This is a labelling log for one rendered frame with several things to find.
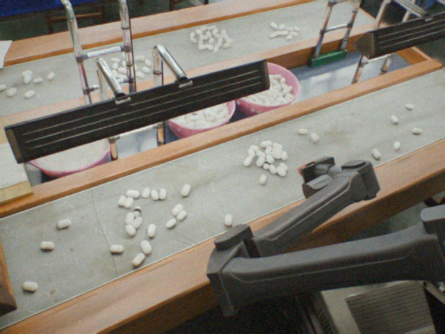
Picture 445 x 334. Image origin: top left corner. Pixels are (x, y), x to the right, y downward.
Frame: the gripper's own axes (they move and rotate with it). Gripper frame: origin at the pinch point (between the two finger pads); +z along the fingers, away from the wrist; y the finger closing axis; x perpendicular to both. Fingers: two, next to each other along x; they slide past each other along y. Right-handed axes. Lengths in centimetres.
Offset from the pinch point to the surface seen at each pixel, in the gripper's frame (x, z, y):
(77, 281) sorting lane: 7, 8, 64
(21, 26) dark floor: -100, 250, 46
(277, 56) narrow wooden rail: -32, 52, -35
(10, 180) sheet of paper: -18, 32, 71
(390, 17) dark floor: -38, 183, -239
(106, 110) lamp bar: -30, -3, 46
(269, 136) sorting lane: -6.9, 26.0, -7.7
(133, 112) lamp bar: -28.0, -2.9, 40.3
